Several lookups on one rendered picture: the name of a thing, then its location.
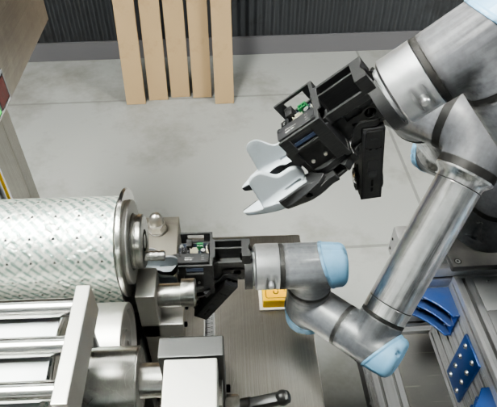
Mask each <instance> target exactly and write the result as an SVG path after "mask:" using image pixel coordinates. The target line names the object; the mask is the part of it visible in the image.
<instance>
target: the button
mask: <svg viewBox="0 0 497 407"><path fill-rule="evenodd" d="M261 294H262V306H263V308H276V307H284V304H285V298H286V289H282V290H280V289H274V290H261Z"/></svg>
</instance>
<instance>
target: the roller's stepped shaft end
mask: <svg viewBox="0 0 497 407"><path fill-rule="evenodd" d="M162 383H163V379H162V375H161V369H160V365H159V362H156V363H141V364H140V368H139V375H138V390H139V396H140V399H149V398H161V394H162Z"/></svg>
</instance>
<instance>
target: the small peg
mask: <svg viewBox="0 0 497 407"><path fill-rule="evenodd" d="M144 260H145V261H146V262H147V261H159V260H161V261H165V251H164V250H161V251H159V250H155V251H153V250H151V251H145V252H144Z"/></svg>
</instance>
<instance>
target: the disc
mask: <svg viewBox="0 0 497 407"><path fill-rule="evenodd" d="M128 199H133V200H134V196H133V194H132V191H131V190H130V189H129V188H128V187H125V188H124V189H122V190H121V192H120V194H119V199H118V203H117V208H116V216H115V260H116V267H117V274H118V278H119V285H120V287H121V290H122V292H123V294H124V295H125V296H126V297H130V296H131V295H132V294H133V292H134V291H135V288H136V283H135V284H129V283H128V282H127V279H126V276H125V273H124V269H123V256H122V220H123V210H124V206H125V203H126V202H127V200H128ZM134 201H135V200H134Z"/></svg>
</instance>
